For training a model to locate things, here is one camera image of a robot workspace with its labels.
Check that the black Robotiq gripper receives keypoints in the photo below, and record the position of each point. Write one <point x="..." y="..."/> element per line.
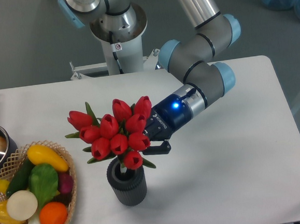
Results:
<point x="165" y="119"/>

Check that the red tulip bouquet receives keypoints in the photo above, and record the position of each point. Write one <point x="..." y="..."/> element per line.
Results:
<point x="120" y="134"/>

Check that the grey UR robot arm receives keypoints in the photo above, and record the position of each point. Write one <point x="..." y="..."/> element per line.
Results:
<point x="202" y="82"/>

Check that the dark grey ribbed vase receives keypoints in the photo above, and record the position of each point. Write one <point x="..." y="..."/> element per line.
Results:
<point x="130" y="187"/>

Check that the purple red onion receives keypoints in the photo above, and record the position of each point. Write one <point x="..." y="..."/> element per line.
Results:
<point x="65" y="184"/>

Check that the green lettuce leaf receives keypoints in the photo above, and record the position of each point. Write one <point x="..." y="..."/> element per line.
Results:
<point x="43" y="183"/>

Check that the yellow squash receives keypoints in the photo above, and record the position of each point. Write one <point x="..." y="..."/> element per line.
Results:
<point x="39" y="154"/>

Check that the orange fruit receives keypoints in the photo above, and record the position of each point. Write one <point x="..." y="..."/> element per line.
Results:
<point x="53" y="213"/>

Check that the dark green cucumber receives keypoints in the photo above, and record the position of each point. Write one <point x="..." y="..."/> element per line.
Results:
<point x="20" y="179"/>

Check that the white green scallion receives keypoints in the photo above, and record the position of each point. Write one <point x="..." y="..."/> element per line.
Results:
<point x="35" y="218"/>

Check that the woven wicker basket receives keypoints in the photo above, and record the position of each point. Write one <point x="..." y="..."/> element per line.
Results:
<point x="15" y="160"/>

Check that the yellow bell pepper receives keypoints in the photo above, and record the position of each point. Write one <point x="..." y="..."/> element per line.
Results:
<point x="4" y="216"/>

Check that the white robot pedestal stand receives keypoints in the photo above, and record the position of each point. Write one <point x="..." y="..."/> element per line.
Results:
<point x="121" y="39"/>

